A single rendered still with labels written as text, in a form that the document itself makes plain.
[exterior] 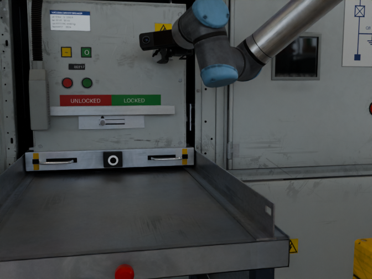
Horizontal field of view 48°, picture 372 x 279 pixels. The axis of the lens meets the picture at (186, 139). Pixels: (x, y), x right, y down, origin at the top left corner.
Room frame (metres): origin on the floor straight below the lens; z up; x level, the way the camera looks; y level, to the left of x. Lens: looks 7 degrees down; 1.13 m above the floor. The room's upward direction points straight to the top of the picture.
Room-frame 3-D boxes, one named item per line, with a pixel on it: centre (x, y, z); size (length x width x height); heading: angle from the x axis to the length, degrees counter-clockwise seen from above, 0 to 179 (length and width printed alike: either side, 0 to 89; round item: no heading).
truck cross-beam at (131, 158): (1.36, 0.24, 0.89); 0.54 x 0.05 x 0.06; 101
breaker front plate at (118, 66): (1.35, 0.24, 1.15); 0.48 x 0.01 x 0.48; 101
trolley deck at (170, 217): (1.02, 0.17, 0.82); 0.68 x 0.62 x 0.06; 11
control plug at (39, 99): (1.24, 0.43, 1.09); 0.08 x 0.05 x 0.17; 11
